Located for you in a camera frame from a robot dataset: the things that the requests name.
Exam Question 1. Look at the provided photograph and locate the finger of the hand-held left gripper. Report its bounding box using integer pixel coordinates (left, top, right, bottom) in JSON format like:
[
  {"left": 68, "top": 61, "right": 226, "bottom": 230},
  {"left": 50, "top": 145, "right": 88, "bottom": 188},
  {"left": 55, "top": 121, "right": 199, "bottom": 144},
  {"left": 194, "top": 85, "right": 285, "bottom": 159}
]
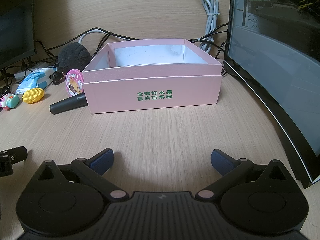
[{"left": 0, "top": 146, "right": 28, "bottom": 177}]

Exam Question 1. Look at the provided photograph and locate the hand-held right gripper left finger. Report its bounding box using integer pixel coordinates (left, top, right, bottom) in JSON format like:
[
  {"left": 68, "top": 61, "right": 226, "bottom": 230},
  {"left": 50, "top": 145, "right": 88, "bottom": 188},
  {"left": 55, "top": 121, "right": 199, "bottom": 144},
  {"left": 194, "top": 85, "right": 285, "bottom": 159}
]
[{"left": 37, "top": 149, "right": 128, "bottom": 200}]

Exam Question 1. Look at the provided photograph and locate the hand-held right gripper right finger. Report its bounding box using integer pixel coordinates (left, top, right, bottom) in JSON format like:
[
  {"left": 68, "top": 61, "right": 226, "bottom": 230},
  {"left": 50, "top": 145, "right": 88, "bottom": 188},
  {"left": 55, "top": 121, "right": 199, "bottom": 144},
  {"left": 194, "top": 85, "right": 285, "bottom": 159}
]
[{"left": 195, "top": 149, "right": 288, "bottom": 200}]

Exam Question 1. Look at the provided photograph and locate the pink and green cartoon toy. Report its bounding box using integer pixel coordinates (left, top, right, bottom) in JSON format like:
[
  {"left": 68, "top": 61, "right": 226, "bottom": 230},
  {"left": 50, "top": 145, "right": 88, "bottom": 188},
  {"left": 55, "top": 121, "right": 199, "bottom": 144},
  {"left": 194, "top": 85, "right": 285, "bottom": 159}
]
[{"left": 0, "top": 93, "right": 20, "bottom": 110}]

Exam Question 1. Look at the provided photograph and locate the yellow corn-shaped toy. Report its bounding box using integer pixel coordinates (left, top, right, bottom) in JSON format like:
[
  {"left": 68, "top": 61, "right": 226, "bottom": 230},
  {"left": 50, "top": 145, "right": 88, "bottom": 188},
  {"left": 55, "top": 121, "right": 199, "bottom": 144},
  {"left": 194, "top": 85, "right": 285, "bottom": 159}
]
[{"left": 22, "top": 88, "right": 45, "bottom": 104}]

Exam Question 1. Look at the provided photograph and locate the black marker pen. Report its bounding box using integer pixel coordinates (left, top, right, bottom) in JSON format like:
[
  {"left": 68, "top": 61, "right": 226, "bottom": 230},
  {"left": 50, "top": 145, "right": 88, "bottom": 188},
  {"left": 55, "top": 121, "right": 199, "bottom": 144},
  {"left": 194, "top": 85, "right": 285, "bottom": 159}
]
[{"left": 49, "top": 92, "right": 88, "bottom": 115}]

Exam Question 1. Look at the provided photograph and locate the blue tissue packet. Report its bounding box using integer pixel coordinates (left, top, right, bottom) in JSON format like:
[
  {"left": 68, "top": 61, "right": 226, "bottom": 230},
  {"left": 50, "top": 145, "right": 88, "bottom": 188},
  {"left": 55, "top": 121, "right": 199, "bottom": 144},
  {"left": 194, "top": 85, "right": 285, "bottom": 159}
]
[{"left": 15, "top": 67, "right": 58, "bottom": 95}]

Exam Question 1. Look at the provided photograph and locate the pink round cartoon badge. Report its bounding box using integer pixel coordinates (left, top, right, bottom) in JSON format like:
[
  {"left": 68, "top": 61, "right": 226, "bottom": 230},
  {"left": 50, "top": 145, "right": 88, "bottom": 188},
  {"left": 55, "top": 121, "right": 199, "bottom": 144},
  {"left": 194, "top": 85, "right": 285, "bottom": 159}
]
[{"left": 65, "top": 69, "right": 84, "bottom": 96}]

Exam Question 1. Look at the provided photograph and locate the small brown figurine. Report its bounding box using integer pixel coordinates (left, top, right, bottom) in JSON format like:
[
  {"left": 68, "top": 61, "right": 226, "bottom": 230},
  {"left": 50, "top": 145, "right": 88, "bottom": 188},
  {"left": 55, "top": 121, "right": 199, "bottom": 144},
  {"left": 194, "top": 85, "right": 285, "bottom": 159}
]
[{"left": 50, "top": 70, "right": 66, "bottom": 85}]

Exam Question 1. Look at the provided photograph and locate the pink cardboard box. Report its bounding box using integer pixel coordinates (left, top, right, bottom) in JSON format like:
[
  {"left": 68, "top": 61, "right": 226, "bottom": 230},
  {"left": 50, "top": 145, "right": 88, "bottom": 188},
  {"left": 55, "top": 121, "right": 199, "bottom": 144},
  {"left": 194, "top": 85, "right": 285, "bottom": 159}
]
[{"left": 82, "top": 38, "right": 223, "bottom": 115}]

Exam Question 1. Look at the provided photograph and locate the black plush toy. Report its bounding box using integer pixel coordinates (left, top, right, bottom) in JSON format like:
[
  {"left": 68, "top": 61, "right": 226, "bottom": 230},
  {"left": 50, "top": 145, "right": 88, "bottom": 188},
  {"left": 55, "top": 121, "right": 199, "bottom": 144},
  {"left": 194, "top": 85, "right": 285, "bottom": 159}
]
[{"left": 57, "top": 42, "right": 91, "bottom": 73}]

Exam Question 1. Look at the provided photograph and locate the grey power strip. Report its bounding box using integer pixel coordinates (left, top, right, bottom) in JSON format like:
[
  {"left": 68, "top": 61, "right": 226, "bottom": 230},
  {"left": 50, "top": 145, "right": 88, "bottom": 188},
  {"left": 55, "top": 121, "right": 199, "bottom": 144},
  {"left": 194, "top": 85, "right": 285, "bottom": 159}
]
[{"left": 14, "top": 68, "right": 33, "bottom": 79}]

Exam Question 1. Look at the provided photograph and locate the computer case with glass panel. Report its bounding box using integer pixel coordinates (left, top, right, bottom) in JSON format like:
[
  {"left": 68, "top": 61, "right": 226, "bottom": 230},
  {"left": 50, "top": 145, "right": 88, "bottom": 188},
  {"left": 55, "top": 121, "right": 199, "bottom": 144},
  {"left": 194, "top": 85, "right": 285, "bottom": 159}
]
[{"left": 224, "top": 0, "right": 320, "bottom": 189}]

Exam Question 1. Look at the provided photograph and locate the black computer monitor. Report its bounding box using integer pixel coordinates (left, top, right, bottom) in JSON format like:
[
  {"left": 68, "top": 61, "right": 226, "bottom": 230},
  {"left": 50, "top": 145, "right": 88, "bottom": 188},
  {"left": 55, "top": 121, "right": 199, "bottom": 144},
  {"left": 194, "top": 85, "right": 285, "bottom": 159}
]
[{"left": 0, "top": 0, "right": 37, "bottom": 85}]

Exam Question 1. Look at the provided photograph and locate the grey coiled cable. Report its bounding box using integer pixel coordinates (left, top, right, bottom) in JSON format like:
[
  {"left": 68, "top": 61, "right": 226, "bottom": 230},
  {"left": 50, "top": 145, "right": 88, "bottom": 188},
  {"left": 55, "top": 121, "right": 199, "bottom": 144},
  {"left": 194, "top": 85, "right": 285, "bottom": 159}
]
[{"left": 199, "top": 0, "right": 221, "bottom": 53}]

